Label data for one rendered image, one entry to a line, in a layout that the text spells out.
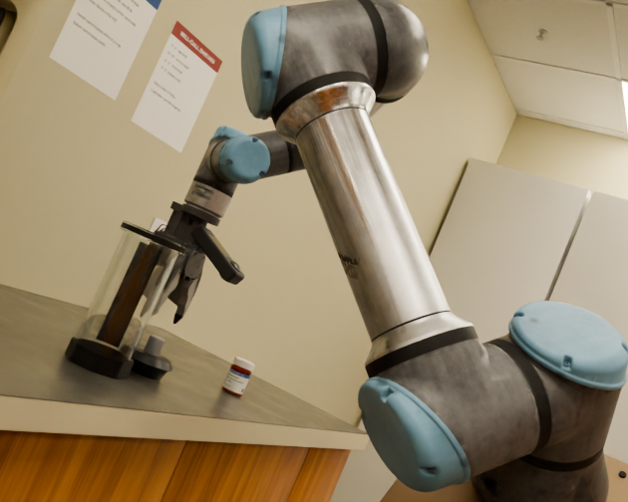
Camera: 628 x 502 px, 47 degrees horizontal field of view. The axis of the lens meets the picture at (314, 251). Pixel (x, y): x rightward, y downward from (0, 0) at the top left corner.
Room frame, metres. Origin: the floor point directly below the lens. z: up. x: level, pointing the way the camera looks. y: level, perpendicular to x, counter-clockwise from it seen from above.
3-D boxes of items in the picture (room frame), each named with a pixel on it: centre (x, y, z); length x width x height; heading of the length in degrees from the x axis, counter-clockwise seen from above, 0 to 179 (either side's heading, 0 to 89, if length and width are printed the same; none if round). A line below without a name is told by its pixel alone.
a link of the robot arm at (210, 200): (1.28, 0.21, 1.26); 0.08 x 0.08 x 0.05
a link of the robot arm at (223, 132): (1.27, 0.21, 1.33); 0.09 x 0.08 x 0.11; 21
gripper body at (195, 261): (1.28, 0.22, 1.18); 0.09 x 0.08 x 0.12; 75
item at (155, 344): (1.27, 0.19, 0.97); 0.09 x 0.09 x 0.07
